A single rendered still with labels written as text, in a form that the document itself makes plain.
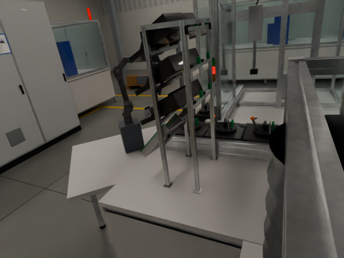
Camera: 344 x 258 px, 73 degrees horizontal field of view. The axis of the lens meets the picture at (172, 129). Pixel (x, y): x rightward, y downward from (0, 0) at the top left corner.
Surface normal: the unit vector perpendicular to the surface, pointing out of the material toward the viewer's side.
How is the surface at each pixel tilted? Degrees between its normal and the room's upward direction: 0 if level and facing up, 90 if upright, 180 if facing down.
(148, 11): 90
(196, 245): 90
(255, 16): 90
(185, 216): 0
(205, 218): 0
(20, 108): 90
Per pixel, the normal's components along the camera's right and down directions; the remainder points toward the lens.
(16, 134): 0.90, 0.07
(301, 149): -0.11, -0.91
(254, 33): -0.41, 0.41
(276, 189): -0.98, -0.11
